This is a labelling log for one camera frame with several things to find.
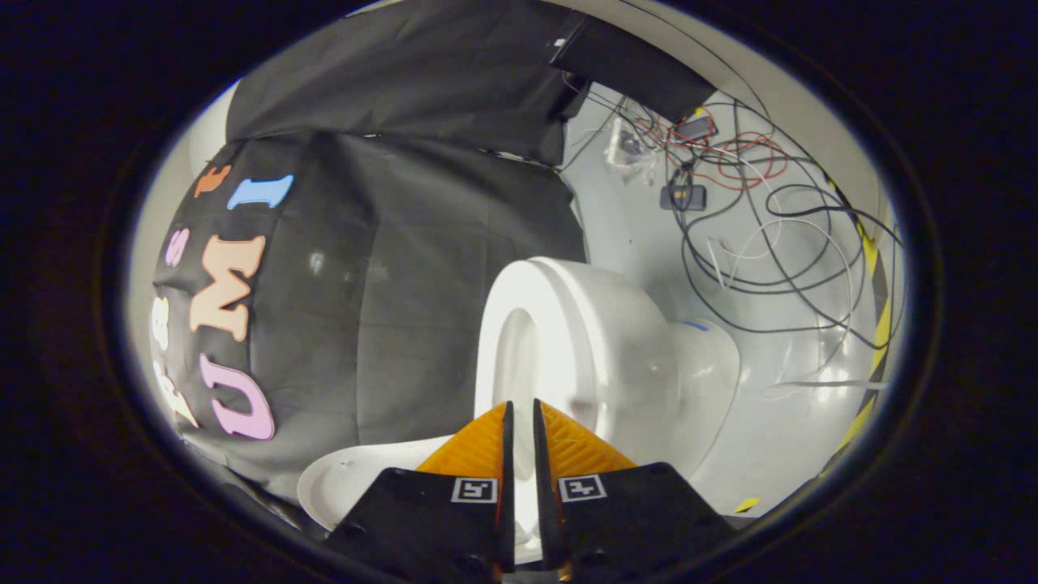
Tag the clear plastic bag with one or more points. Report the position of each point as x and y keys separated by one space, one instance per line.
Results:
x=631 y=146

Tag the black backdrop cloth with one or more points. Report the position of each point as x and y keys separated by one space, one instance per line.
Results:
x=389 y=284

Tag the black flat panel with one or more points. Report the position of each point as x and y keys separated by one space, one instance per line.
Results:
x=632 y=65

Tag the white toilet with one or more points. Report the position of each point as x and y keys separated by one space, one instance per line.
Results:
x=616 y=341

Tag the small grey device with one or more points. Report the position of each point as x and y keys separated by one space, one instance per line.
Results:
x=683 y=197

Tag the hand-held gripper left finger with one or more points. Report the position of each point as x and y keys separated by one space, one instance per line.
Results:
x=422 y=527

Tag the white toilet lid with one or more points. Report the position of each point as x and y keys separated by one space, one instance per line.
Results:
x=357 y=478

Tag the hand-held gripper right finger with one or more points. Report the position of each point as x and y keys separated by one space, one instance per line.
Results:
x=641 y=527

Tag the yellow black hazard tape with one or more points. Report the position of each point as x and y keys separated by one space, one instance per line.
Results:
x=882 y=320

